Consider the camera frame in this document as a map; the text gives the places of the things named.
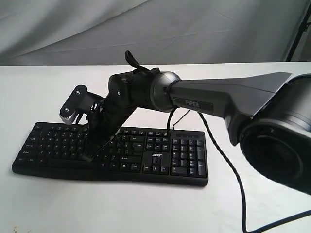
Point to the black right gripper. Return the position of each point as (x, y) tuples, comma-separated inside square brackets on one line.
[(106, 121)]

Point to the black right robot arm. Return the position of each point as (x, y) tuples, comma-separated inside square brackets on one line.
[(268, 116)]

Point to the black Acer keyboard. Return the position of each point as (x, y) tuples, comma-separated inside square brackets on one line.
[(55, 150)]

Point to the grey backdrop cloth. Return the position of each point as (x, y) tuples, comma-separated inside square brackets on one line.
[(98, 32)]

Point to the black tripod stand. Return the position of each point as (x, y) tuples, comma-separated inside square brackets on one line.
[(299, 49)]

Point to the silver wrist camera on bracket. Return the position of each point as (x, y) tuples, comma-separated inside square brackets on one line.
[(79, 102)]

